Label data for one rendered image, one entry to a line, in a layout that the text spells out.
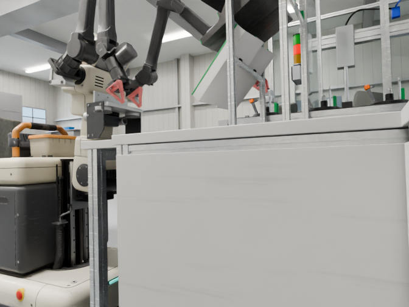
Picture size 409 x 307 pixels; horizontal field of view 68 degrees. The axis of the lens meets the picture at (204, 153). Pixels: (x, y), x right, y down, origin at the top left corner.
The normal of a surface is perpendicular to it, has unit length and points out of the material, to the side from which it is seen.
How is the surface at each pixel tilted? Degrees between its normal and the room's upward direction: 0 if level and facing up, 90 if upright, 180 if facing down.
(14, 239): 90
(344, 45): 90
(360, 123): 90
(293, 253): 90
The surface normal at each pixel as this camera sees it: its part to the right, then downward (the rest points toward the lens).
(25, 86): 0.90, -0.04
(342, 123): -0.47, -0.01
